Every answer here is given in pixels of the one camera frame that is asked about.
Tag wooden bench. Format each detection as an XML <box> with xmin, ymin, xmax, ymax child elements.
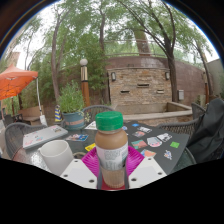
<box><xmin>18</xmin><ymin>105</ymin><xmax>45</xmax><ymax>126</ymax></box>

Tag globe-topped wooden lamp post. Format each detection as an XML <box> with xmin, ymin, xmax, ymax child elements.
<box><xmin>79</xmin><ymin>58</ymin><xmax>91</xmax><ymax>108</ymax></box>

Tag silver laptop with stickers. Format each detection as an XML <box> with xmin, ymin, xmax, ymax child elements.
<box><xmin>22</xmin><ymin>124</ymin><xmax>69</xmax><ymax>150</ymax></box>

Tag dark laptop with stickers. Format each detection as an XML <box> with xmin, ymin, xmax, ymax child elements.
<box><xmin>121</xmin><ymin>121</ymin><xmax>190</xmax><ymax>176</ymax></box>

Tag colourful photo card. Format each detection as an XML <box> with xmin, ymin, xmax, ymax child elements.
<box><xmin>65</xmin><ymin>133</ymin><xmax>90</xmax><ymax>142</ymax></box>

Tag white printed magazine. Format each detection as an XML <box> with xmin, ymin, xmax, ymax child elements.
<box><xmin>84</xmin><ymin>120</ymin><xmax>98</xmax><ymax>131</ymax></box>

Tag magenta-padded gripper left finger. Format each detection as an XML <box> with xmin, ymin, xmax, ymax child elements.
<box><xmin>59</xmin><ymin>146</ymin><xmax>104</xmax><ymax>191</ymax></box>

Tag potted green plant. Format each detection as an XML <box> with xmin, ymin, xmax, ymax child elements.
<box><xmin>57</xmin><ymin>79</ymin><xmax>88</xmax><ymax>131</ymax></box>

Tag grey mesh patio chair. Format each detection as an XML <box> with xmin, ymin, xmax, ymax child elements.
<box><xmin>156</xmin><ymin>103</ymin><xmax>224</xmax><ymax>164</ymax></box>
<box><xmin>4</xmin><ymin>121</ymin><xmax>48</xmax><ymax>160</ymax></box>
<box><xmin>81</xmin><ymin>104</ymin><xmax>116</xmax><ymax>124</ymax></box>

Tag grey electrical box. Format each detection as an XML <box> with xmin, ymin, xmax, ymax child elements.
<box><xmin>177</xmin><ymin>89</ymin><xmax>185</xmax><ymax>102</ymax></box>

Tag white ceramic mug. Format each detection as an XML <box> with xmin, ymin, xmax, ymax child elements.
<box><xmin>37</xmin><ymin>139</ymin><xmax>75</xmax><ymax>177</ymax></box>

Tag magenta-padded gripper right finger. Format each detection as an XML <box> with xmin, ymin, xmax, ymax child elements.
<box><xmin>123</xmin><ymin>145</ymin><xmax>168</xmax><ymax>190</ymax></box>

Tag orange patio umbrella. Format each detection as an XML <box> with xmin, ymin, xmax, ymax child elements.
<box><xmin>0</xmin><ymin>63</ymin><xmax>48</xmax><ymax>127</ymax></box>

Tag yellow card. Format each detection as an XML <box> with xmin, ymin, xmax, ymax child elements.
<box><xmin>84</xmin><ymin>142</ymin><xmax>98</xmax><ymax>153</ymax></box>

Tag black jacket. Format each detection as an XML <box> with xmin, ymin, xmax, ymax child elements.
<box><xmin>186</xmin><ymin>97</ymin><xmax>224</xmax><ymax>164</ymax></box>

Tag stone wall fountain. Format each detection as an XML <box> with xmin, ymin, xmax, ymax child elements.
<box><xmin>107</xmin><ymin>66</ymin><xmax>194</xmax><ymax>121</ymax></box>

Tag green-capped brown drink bottle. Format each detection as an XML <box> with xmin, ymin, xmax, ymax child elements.
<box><xmin>94</xmin><ymin>110</ymin><xmax>130</xmax><ymax>190</ymax></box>

